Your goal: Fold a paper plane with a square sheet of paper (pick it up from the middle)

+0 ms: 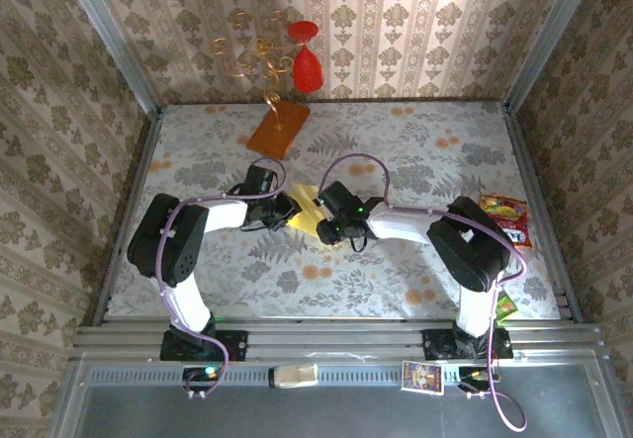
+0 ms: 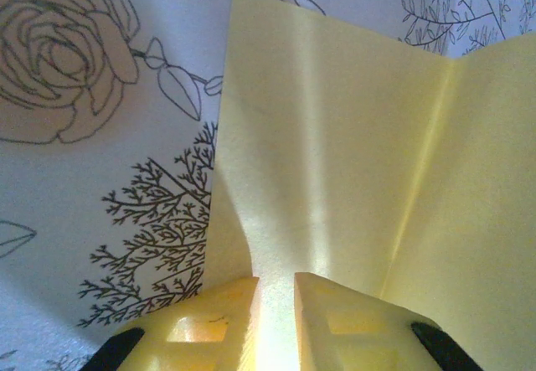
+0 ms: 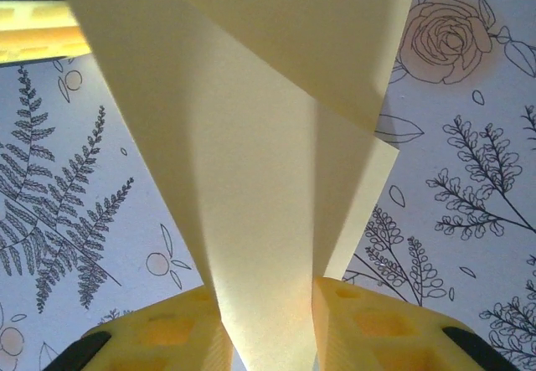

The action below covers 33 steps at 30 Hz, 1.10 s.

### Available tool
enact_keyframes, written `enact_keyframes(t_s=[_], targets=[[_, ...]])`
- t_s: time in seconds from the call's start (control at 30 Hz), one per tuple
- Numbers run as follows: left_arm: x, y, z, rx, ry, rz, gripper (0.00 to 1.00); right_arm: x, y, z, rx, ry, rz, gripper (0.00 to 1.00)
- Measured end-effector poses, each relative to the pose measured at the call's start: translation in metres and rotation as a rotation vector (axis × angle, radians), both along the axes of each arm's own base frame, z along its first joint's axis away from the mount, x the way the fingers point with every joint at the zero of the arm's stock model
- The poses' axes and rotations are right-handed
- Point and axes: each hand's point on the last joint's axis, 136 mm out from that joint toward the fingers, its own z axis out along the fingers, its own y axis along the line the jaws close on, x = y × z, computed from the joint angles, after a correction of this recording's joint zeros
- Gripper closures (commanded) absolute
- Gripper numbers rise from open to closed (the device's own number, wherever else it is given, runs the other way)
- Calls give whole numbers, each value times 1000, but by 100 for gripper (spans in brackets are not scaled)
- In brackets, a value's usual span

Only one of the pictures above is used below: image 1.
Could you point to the yellow paper sheet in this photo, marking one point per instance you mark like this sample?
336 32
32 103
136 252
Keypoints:
309 220

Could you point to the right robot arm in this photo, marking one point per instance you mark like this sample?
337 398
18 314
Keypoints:
470 245

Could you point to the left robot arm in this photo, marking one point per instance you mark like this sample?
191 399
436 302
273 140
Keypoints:
168 245

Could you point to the floral tablecloth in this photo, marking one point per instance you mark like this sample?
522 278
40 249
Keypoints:
346 280

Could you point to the red wine glass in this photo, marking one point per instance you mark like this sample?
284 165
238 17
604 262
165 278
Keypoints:
306 69

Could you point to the beige tape piece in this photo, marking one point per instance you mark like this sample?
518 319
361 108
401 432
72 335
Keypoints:
297 376

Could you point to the colourful snack bag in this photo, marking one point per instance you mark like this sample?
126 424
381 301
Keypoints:
509 215

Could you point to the playing card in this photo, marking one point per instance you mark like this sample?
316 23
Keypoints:
422 376

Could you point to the small circuit board with LED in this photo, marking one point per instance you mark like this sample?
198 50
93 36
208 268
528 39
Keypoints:
477 375
200 374

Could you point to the small green packet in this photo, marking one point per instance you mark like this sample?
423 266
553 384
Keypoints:
507 308

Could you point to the grey metal tray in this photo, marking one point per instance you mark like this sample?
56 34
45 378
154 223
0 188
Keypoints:
321 413

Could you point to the long aluminium frame rail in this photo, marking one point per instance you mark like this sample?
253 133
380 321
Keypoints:
336 339

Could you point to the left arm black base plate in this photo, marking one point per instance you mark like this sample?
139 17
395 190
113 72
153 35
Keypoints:
237 345

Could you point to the aluminium side rail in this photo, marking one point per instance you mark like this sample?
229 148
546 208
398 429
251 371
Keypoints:
132 186
528 161

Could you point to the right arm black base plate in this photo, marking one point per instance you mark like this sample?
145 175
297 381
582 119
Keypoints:
432 344

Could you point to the aluminium corner post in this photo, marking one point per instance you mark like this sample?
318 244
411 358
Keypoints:
549 37
110 37

